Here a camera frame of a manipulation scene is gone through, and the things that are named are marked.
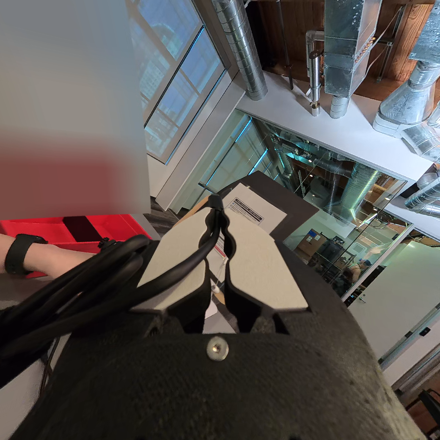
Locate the large window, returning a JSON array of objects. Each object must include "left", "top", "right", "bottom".
[{"left": 129, "top": 0, "right": 228, "bottom": 165}]

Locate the white labelled box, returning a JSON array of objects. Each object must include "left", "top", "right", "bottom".
[{"left": 175, "top": 171, "right": 321, "bottom": 245}]

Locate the black cable with copper plug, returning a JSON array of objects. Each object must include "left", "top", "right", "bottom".
[
  {"left": 0, "top": 234, "right": 152, "bottom": 344},
  {"left": 0, "top": 254, "right": 145, "bottom": 355}
]

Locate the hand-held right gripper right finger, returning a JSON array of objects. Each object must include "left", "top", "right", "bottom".
[{"left": 222, "top": 213, "right": 310, "bottom": 333}]

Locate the rectangular metal duct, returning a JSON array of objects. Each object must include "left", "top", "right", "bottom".
[{"left": 322, "top": 0, "right": 383, "bottom": 119}]

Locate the cardboard box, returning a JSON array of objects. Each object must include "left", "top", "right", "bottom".
[{"left": 297, "top": 228, "right": 328, "bottom": 266}]

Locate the person's left forearm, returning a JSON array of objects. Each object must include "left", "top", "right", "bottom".
[{"left": 0, "top": 234, "right": 98, "bottom": 280}]

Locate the black wristwatch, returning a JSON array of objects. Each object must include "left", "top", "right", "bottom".
[{"left": 4, "top": 234, "right": 49, "bottom": 275}]

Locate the wide flared metal duct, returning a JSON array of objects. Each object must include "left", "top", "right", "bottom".
[{"left": 372, "top": 0, "right": 440, "bottom": 162}]

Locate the glass partition wall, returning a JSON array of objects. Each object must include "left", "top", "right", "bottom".
[{"left": 198, "top": 110, "right": 415, "bottom": 300}]

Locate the thin silver insulated pipe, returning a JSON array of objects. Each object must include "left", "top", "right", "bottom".
[{"left": 305, "top": 30, "right": 325, "bottom": 117}]

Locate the black usb-c cable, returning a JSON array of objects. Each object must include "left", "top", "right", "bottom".
[{"left": 0, "top": 194, "right": 227, "bottom": 389}]

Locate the round spiral metal duct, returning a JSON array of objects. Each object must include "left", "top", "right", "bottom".
[{"left": 211, "top": 0, "right": 269, "bottom": 101}]

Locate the red plastic bin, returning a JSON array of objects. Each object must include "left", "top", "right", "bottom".
[{"left": 0, "top": 214, "right": 152, "bottom": 278}]

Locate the thin black ceiling pipe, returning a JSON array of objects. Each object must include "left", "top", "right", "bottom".
[{"left": 274, "top": 0, "right": 295, "bottom": 91}]

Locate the white door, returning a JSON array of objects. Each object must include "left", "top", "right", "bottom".
[{"left": 344, "top": 239, "right": 440, "bottom": 361}]

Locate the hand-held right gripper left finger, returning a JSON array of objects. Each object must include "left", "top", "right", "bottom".
[{"left": 132, "top": 206, "right": 225, "bottom": 333}]

